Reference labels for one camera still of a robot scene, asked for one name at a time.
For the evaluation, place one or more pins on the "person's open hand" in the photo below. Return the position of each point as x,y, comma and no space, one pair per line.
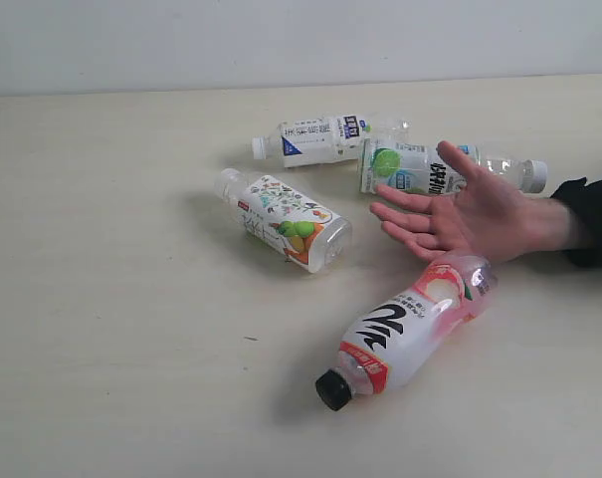
488,217

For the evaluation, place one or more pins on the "black sleeved forearm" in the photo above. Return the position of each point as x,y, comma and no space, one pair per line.
584,200

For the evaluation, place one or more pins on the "clear bottle blue-white label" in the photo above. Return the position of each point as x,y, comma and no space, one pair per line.
325,140

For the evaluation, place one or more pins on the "clear bottle lime label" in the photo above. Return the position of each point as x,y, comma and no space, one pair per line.
419,169

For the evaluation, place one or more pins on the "pink peach soda bottle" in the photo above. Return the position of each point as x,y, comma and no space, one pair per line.
383,349

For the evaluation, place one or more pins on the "clear bottle floral fruit label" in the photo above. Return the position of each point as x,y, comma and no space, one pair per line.
306,232

